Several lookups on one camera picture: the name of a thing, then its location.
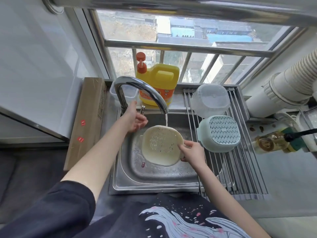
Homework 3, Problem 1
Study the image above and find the green plastic colander basket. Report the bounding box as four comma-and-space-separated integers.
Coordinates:
197, 115, 241, 153

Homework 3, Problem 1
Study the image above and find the black hose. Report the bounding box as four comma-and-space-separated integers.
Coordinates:
283, 128, 317, 143

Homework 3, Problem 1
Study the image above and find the person's right forearm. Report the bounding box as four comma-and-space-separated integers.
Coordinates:
196, 159, 271, 238

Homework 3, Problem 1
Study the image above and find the dark shirt with wave print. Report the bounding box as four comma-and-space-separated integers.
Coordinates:
0, 180, 253, 238

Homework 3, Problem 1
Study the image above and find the chrome sink faucet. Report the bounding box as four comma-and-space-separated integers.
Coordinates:
114, 76, 169, 116

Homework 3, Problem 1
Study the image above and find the long brown cardboard box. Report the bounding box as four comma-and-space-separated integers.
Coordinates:
64, 77, 107, 171

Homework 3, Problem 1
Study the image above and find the person's left forearm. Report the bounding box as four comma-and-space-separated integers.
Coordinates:
61, 116, 130, 202

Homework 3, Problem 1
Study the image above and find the small clear plastic container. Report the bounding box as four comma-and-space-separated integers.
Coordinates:
109, 82, 139, 102

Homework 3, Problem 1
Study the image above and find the stainless steel sink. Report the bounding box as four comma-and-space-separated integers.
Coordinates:
108, 106, 206, 195

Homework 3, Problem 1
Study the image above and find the roll-up steel drying rack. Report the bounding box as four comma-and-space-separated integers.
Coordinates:
183, 88, 269, 199

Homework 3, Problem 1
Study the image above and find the yellow detergent bottle orange pump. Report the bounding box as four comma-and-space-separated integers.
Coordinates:
135, 52, 180, 107

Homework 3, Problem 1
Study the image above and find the metal window guard railing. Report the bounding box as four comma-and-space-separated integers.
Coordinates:
104, 39, 279, 84

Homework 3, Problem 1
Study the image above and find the steel bar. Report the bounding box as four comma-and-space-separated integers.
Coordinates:
41, 0, 317, 27

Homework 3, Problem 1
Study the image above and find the brass gas valve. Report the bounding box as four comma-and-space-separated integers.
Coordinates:
255, 132, 289, 154

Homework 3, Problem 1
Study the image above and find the white corrugated drain pipe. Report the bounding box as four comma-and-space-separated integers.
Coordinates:
245, 48, 317, 118

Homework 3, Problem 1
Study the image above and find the person's left hand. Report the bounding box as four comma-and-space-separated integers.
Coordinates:
121, 101, 149, 133

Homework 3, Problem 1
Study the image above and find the person's right hand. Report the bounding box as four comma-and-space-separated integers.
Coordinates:
178, 140, 207, 171

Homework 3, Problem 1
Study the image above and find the large clear plastic bowl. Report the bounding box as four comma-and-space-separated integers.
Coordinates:
190, 84, 231, 119

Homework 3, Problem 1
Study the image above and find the cream plastic colander basket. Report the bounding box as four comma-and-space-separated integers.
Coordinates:
141, 125, 185, 168

